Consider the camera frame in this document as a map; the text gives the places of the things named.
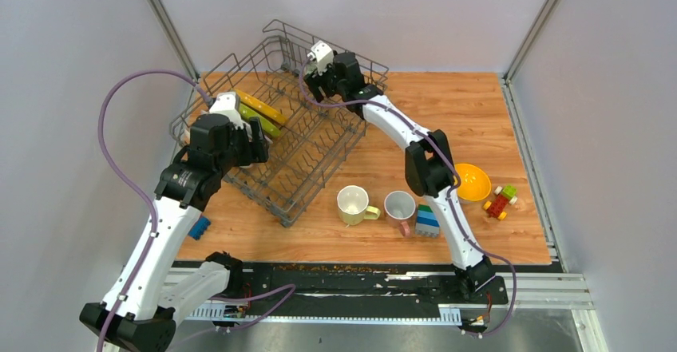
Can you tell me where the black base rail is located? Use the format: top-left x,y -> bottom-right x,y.
185,262 -> 593,334

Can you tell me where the pink mug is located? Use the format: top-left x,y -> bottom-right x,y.
384,191 -> 418,238

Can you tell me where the yellow polka dot plate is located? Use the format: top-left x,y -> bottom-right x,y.
234,89 -> 288,125

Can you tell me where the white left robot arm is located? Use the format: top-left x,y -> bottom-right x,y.
80,113 -> 269,351

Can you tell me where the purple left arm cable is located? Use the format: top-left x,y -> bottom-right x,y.
95,69 -> 296,352

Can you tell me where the small red yellow green toy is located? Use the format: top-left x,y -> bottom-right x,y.
482,184 -> 518,220

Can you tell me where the grey wire dish rack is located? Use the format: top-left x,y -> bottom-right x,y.
200,19 -> 367,227

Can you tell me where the yellow red blue toy block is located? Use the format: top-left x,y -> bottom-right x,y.
188,216 -> 211,240

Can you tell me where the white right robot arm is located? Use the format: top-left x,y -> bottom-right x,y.
299,50 -> 495,303

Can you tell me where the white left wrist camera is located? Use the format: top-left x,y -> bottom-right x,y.
208,91 -> 244,129

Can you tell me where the green blue grey block stack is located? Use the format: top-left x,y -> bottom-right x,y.
414,204 -> 441,238

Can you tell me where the green scalloped plate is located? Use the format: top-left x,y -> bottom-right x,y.
238,104 -> 282,139

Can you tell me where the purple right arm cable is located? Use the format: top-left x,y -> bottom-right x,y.
297,58 -> 518,338

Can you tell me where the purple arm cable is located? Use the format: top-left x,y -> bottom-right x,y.
95,69 -> 296,352
297,58 -> 518,338

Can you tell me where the cream and pink plate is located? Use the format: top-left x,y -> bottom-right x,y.
181,129 -> 190,145

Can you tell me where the yellow bowl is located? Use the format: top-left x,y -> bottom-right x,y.
455,163 -> 493,204

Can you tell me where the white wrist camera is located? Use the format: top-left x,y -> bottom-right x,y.
307,41 -> 335,75
208,91 -> 244,129

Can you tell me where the yellow mug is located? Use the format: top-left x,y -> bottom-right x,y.
336,185 -> 382,227

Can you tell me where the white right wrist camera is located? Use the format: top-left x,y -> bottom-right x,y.
307,41 -> 335,75

